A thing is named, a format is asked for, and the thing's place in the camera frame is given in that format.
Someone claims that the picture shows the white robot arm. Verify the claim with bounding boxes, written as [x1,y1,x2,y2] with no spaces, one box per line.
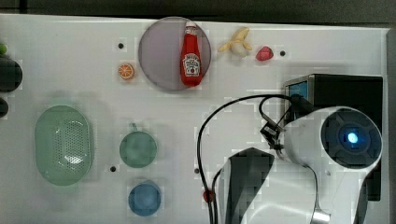
[218,106,383,224]

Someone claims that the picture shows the red strawberry toy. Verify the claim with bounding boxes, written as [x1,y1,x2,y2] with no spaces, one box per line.
[256,46,274,62]

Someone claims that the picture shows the dark round object left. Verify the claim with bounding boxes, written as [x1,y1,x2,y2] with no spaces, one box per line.
[0,58,22,92]

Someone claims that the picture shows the green cup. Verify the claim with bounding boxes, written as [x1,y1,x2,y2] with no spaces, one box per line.
[120,123,158,168]

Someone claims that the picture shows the green object at edge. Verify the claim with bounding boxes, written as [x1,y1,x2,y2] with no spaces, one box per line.
[0,44,7,55]

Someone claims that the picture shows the green perforated oval basket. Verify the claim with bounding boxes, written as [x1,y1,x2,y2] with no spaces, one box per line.
[35,105,92,186]

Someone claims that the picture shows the red plush ketchup bottle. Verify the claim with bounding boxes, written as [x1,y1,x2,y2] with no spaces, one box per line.
[180,21,203,87]

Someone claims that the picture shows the plush peeled banana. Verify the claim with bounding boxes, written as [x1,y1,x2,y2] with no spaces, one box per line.
[218,27,252,58]

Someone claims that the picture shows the small dark object left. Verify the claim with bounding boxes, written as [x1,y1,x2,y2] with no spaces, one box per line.
[0,98,9,118]

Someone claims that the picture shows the black cable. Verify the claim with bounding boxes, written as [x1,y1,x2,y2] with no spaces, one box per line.
[196,93,295,224]

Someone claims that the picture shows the orange slice toy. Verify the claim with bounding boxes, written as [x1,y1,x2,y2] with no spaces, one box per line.
[118,63,134,80]

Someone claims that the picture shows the blue cup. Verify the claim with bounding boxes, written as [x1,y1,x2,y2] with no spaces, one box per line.
[128,180,162,217]

